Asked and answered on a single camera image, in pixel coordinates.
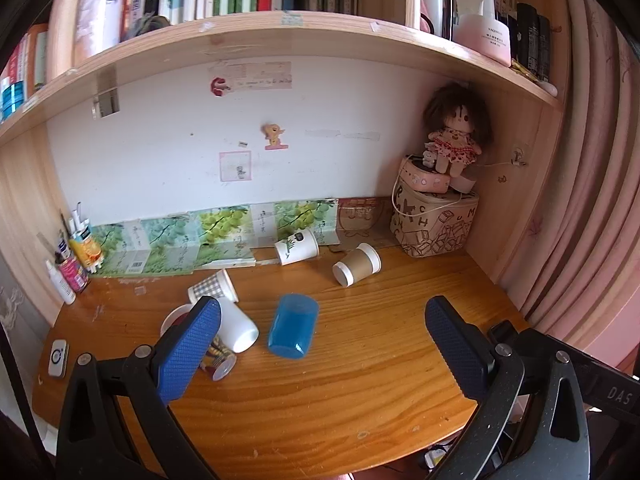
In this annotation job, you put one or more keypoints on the checkered paper cup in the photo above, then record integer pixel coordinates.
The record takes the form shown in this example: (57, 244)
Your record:
(215, 285)

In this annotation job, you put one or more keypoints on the red rimmed paper cup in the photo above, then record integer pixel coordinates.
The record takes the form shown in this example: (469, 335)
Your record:
(174, 316)

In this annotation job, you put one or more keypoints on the pink curtain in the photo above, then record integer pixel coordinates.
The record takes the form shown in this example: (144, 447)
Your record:
(590, 160)

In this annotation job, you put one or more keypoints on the clear wall hook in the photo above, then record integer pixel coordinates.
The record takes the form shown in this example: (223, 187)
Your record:
(106, 99)

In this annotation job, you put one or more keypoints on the red sticker with taped note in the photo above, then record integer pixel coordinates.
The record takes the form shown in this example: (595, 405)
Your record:
(250, 79)

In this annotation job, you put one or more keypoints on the pink music box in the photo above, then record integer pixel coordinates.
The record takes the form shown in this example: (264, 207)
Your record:
(422, 177)

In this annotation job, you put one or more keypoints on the colourful printed paper cup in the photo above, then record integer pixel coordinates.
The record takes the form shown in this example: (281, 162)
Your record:
(222, 365)

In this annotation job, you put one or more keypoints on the pink square wall sticker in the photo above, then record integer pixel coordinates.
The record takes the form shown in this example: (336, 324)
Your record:
(235, 166)

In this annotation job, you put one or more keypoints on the brown paper cup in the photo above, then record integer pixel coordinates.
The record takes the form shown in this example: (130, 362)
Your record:
(359, 265)

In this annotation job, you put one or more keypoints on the orange yellow bottle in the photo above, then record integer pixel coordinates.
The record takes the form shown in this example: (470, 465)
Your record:
(86, 250)

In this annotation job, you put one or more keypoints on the row of black bottles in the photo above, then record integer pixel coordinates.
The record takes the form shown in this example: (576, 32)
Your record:
(532, 42)

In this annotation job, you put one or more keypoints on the white lotion tube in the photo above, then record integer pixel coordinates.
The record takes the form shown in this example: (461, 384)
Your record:
(487, 35)

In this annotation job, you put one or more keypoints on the duck wall sticker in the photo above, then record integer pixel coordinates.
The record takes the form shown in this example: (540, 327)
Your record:
(275, 136)

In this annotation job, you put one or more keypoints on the pink tube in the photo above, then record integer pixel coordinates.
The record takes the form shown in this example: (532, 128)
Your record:
(75, 272)

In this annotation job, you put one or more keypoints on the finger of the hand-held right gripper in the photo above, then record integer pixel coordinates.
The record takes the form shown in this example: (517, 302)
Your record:
(504, 334)

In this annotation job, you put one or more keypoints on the green grape print carton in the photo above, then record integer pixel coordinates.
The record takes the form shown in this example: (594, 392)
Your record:
(225, 235)
(122, 252)
(170, 245)
(305, 215)

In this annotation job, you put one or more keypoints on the small side wall hook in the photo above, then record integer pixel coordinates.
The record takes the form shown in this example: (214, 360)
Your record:
(518, 155)

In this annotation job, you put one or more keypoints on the blue plastic cup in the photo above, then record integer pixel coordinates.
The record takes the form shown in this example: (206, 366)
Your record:
(292, 327)

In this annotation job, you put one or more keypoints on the small white device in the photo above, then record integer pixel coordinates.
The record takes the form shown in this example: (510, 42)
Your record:
(58, 357)

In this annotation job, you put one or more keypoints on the brown printed paper bag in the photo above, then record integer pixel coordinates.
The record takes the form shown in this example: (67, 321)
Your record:
(362, 220)

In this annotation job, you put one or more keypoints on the printed fabric storage box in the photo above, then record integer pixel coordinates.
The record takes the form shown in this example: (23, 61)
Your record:
(432, 230)

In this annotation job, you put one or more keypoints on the rag doll with brown hair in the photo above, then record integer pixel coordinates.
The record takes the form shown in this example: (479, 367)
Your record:
(455, 132)

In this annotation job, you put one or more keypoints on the white plant print cup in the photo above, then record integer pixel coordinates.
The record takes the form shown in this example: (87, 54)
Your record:
(296, 247)

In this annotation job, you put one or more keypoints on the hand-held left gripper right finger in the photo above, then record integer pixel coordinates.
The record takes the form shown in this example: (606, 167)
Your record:
(452, 347)

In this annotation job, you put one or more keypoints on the wooden bookshelf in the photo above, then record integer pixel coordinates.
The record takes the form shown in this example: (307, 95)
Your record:
(250, 40)

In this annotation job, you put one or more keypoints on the small white bottle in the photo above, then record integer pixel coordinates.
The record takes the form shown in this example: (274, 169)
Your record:
(61, 284)

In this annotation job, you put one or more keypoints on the plain white cup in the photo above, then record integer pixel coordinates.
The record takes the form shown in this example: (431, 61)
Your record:
(240, 327)

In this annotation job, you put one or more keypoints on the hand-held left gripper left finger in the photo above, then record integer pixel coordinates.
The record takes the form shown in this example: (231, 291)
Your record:
(190, 347)

